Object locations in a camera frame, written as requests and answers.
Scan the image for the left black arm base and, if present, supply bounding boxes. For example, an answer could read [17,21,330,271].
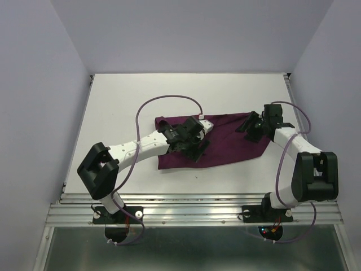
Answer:
[90,205,143,225]

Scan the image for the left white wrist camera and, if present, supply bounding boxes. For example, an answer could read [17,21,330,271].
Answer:
[198,114,214,134]

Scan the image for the purple surgical drape cloth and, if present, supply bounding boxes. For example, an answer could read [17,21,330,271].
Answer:
[158,113,270,170]

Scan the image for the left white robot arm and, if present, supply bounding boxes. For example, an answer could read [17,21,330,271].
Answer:
[77,116,214,222]

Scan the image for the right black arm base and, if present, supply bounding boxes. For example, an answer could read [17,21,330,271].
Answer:
[238,193,293,224]

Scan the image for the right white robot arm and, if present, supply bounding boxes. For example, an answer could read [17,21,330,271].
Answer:
[236,101,338,223]

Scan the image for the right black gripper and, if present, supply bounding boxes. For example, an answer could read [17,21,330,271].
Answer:
[234,110,268,143]

